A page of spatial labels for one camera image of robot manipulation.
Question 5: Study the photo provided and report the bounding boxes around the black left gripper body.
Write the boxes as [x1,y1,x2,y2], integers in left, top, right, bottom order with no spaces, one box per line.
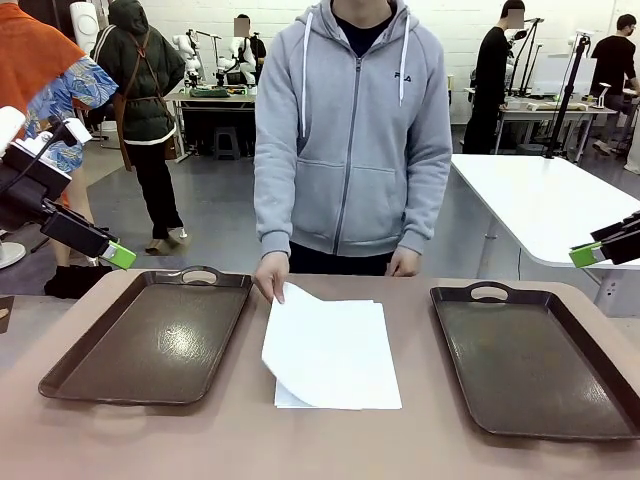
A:
[0,145,70,232]

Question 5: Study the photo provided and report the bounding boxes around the person's right forearm grey sleeve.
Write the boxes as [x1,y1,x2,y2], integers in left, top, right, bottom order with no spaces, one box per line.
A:
[254,159,301,261]

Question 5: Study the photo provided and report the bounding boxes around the person's right hand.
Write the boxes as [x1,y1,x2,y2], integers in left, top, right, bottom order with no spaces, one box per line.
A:
[253,249,291,305]

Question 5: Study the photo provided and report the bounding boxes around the person's left hand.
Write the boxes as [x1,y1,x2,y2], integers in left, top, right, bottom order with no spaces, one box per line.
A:
[387,248,420,278]

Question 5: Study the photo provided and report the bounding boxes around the black boots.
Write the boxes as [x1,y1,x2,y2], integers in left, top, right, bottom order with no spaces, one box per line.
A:
[43,263,114,300]

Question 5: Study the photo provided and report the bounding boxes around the white round stand base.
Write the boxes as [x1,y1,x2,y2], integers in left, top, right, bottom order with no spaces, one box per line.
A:
[0,242,26,270]

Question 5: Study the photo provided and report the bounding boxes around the white table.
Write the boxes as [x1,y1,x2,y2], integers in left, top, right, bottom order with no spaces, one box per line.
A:
[449,153,640,317]

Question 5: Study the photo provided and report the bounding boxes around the dark brown board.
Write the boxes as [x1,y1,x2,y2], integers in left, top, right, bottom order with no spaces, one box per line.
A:
[0,295,16,335]

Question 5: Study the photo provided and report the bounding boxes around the brown plastic serving tray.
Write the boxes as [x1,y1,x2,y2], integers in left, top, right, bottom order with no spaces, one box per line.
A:
[429,280,640,442]
[38,264,255,407]

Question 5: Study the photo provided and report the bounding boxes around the figure in orange patterned clothes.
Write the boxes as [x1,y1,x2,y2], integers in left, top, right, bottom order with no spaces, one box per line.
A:
[0,0,119,269]

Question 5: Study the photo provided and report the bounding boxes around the person in dark green coat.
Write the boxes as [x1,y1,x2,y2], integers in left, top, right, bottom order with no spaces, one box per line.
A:
[92,0,187,254]

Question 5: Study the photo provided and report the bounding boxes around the long background desk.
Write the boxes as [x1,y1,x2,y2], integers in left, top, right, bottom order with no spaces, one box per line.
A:
[464,87,619,156]

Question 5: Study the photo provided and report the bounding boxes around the black tripod pole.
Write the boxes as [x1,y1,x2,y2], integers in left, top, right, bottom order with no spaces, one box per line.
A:
[543,30,595,160]

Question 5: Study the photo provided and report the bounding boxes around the grey plastic stool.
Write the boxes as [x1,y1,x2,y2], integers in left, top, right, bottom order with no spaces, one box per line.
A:
[214,126,240,161]

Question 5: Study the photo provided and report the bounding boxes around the person in black t-shirt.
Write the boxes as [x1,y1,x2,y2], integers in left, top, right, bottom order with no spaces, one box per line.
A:
[589,13,639,156]

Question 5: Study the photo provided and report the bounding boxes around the grey background desk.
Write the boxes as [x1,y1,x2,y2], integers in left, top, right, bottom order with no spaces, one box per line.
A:
[163,88,259,162]

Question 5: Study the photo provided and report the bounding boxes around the person in black clothes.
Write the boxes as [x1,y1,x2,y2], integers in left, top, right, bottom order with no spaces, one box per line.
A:
[462,0,526,155]

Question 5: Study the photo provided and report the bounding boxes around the distant person in black top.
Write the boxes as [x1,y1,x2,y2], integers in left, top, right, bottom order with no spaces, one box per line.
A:
[234,13,268,71]

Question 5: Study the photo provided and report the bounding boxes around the person in grey hoodie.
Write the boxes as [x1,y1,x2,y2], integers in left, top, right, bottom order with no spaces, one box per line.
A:
[253,0,454,278]

